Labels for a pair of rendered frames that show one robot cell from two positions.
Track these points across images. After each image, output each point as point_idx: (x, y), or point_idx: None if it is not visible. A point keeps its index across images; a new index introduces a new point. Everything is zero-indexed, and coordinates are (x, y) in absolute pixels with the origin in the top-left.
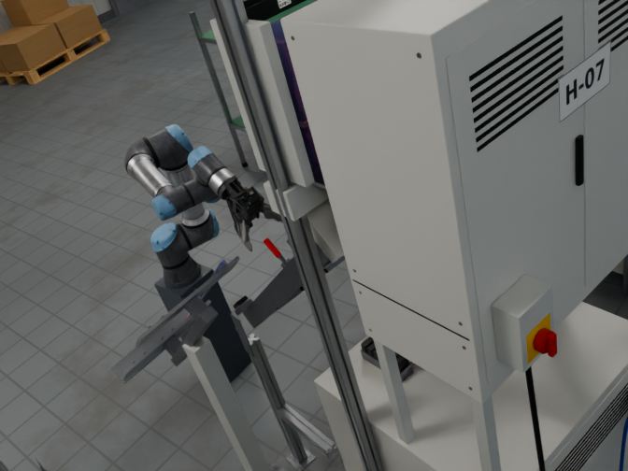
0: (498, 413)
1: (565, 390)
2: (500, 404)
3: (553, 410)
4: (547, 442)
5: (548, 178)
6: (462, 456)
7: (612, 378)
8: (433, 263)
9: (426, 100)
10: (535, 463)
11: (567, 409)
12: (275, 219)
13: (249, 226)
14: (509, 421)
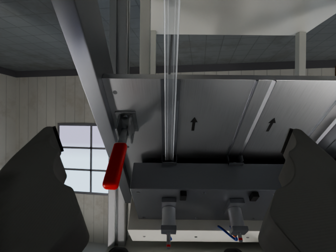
0: (204, 15)
1: (239, 27)
2: (212, 13)
3: (220, 28)
4: (198, 32)
5: None
6: (161, 16)
7: (256, 34)
8: None
9: None
10: (183, 33)
11: (224, 31)
12: (292, 171)
13: (88, 234)
14: (201, 20)
